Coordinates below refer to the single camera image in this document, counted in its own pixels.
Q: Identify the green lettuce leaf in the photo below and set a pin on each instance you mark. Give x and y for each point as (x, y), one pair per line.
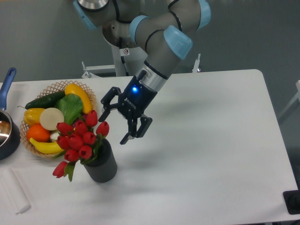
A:
(71, 106)

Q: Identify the cream round disc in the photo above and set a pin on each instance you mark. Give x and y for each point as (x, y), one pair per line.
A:
(50, 117)

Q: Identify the yellow banana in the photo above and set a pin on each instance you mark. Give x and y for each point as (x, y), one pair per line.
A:
(46, 147)

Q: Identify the blue handled saucepan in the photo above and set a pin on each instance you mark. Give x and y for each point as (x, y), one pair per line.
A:
(9, 131)

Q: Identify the white folded cloth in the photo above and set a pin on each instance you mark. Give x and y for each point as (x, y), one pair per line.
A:
(14, 191)

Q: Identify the white chair frame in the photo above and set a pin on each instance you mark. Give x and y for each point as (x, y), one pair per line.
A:
(291, 106)

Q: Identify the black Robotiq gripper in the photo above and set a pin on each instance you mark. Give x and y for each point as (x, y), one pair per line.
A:
(132, 103)

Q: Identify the yellow bell pepper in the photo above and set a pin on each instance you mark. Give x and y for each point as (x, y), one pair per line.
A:
(32, 116)

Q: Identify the red tulip bouquet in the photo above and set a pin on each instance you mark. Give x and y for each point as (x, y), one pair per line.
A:
(79, 142)

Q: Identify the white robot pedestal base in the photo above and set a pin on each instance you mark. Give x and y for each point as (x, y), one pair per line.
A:
(119, 63)

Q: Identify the black device at table edge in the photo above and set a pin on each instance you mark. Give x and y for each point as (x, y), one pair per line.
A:
(292, 201)

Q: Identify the white garlic bulb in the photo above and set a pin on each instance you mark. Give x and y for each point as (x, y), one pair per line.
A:
(54, 135)

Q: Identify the green cucumber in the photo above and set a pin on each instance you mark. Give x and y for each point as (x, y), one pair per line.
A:
(46, 101)

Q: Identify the dark grey ribbed vase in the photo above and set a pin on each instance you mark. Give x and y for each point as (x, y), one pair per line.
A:
(104, 167)

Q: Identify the yellow squash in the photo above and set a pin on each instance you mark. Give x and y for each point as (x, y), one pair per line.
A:
(80, 92)

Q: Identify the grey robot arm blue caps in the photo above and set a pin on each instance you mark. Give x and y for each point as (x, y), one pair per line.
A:
(126, 10)

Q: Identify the orange fruit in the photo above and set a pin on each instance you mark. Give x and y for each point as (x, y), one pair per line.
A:
(38, 133)

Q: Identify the woven wicker basket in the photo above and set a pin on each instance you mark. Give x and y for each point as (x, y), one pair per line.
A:
(50, 89)

